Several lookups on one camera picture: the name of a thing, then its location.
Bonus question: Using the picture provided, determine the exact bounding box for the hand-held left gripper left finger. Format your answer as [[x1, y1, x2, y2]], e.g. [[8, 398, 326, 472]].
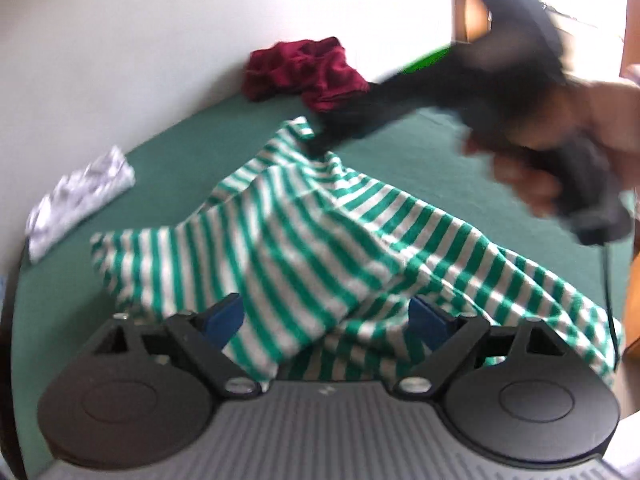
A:
[[95, 294, 261, 401]]

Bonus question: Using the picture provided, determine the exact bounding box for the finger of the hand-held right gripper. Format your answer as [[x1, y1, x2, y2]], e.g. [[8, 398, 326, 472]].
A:
[[302, 105, 381, 158]]

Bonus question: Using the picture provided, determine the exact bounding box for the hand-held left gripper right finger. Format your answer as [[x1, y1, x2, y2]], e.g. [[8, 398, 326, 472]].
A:
[[394, 296, 570, 401]]

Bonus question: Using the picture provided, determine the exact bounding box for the green white striped shirt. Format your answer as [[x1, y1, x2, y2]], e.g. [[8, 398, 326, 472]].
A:
[[90, 116, 626, 386]]

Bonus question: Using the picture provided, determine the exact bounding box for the person's right hand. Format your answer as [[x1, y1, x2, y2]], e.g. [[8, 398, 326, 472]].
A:
[[460, 79, 640, 219]]

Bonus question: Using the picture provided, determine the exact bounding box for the red knit sweater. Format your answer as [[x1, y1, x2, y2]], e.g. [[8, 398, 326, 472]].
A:
[[242, 36, 371, 113]]

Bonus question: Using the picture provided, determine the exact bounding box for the green table cloth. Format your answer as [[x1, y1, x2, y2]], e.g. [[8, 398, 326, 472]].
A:
[[10, 80, 640, 480]]

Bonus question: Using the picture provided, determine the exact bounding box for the white folded shirt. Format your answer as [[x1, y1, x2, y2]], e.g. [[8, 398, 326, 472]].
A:
[[26, 145, 136, 241]]

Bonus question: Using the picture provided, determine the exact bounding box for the wooden window frame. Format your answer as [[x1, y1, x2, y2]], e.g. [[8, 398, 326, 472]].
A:
[[450, 0, 497, 47]]

